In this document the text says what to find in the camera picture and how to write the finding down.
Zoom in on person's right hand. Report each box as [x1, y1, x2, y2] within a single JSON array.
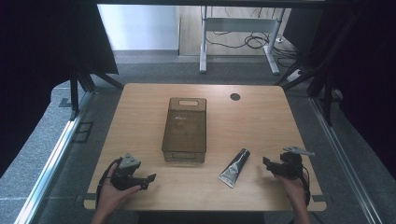
[[273, 173, 308, 207]]

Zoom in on silver tube with black cap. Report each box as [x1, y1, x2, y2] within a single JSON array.
[[217, 147, 251, 189]]

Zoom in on black floor cables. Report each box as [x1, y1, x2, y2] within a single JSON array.
[[205, 7, 301, 68]]

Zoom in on brown transparent storage box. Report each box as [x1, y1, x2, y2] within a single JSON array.
[[161, 96, 208, 164]]

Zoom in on white metal desk frame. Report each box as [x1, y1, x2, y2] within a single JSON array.
[[198, 5, 286, 76]]

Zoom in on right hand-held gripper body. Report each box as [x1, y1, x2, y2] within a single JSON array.
[[272, 146, 316, 181]]

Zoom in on hand-held gripper black cable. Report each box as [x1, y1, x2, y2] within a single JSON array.
[[94, 157, 123, 209], [297, 161, 312, 207]]

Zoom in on aluminium rail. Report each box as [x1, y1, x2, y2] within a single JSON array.
[[13, 91, 96, 224], [309, 96, 385, 224]]

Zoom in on black metal stand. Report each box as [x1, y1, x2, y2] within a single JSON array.
[[273, 8, 345, 127], [68, 55, 125, 121]]

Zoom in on right hand-held gripper black cable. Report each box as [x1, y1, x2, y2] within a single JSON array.
[[297, 161, 312, 207]]

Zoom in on person's left hand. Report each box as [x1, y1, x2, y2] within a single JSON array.
[[96, 163, 142, 214]]

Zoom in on left hand-held gripper black cable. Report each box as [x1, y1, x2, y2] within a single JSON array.
[[94, 157, 123, 209]]

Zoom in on black curtain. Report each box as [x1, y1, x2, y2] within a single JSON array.
[[0, 0, 120, 179], [281, 0, 396, 173]]

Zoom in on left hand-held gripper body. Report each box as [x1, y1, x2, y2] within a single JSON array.
[[110, 152, 143, 191]]

